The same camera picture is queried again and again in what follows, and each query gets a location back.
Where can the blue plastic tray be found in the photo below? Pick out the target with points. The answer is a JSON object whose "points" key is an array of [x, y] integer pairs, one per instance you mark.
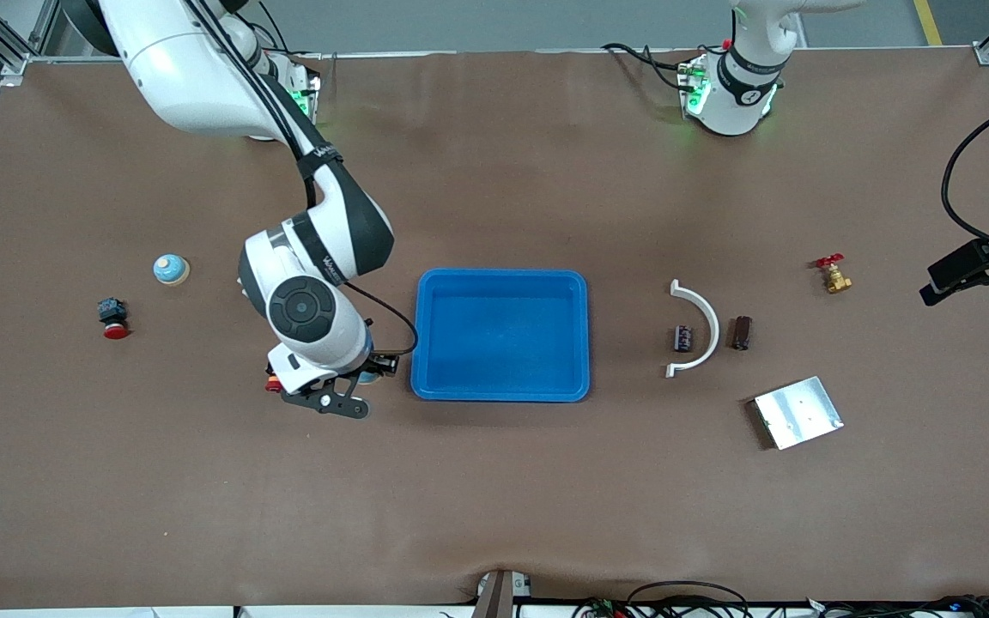
{"points": [[503, 335]]}

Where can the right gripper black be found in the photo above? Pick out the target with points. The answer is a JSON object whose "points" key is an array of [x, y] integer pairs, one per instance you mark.
{"points": [[379, 364]]}

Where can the white curved plastic piece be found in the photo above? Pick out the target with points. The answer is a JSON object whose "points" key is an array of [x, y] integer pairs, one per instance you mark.
{"points": [[714, 326]]}

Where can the dark brown cylindrical capacitor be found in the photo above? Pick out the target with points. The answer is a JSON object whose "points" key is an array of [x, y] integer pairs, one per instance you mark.
{"points": [[682, 336], [742, 332]]}

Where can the brown table mat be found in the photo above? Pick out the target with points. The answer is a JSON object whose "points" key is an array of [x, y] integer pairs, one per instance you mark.
{"points": [[494, 481]]}

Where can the red mushroom push button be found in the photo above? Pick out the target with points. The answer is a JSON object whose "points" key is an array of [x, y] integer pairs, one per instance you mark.
{"points": [[112, 318]]}

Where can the light blue call bell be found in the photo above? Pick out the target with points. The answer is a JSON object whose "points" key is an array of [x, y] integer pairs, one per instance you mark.
{"points": [[367, 377], [171, 269]]}

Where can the grey metal bracket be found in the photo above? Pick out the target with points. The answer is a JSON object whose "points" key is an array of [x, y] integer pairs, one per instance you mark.
{"points": [[494, 596]]}

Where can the silver metal plate module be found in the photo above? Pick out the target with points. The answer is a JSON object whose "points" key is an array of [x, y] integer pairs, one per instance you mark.
{"points": [[797, 413]]}

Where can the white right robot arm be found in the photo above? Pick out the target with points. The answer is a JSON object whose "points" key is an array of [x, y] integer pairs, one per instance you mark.
{"points": [[185, 69]]}

